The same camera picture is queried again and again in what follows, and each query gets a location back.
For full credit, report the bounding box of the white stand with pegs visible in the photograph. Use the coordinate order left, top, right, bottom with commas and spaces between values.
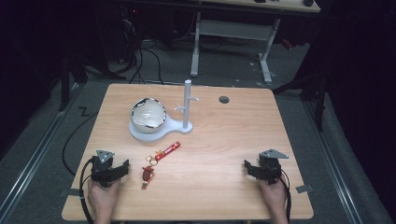
128, 78, 200, 144

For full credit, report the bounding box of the red keychain with figure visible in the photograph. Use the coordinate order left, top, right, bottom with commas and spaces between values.
140, 141, 182, 190

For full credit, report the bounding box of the white bowl with silver rim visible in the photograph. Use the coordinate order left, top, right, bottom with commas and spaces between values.
130, 97, 168, 134

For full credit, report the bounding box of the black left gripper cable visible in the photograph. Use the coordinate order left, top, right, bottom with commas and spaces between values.
78, 156, 95, 224

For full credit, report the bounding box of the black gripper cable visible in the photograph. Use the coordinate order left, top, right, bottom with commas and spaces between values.
78, 156, 95, 224
277, 175, 292, 224

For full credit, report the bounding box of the metal floor rail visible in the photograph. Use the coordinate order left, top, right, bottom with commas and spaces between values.
302, 99, 365, 224
0, 82, 82, 218

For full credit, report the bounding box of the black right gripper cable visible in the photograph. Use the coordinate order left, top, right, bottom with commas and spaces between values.
277, 175, 292, 224

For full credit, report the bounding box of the grey tape strip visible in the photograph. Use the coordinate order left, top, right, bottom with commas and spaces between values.
58, 188, 81, 199
295, 184, 315, 194

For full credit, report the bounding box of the black floor cable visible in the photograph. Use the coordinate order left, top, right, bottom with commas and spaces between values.
61, 111, 99, 177

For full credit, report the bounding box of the person's left hand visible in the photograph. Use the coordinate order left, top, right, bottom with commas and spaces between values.
87, 178, 121, 217

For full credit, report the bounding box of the white-legged wooden desk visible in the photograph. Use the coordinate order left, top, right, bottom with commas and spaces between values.
189, 0, 321, 86

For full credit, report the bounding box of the person's right hand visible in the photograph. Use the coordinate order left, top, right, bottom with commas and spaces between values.
257, 177, 287, 216

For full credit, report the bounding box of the bundle of black cables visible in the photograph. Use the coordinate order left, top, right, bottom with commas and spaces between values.
106, 6, 166, 86

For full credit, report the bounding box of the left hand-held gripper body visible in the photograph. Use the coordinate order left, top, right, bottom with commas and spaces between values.
90, 149, 123, 189

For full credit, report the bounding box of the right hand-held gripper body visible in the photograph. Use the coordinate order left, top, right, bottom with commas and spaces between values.
255, 148, 290, 186

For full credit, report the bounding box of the black stand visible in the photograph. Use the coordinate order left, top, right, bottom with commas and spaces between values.
272, 6, 331, 132
58, 52, 90, 112

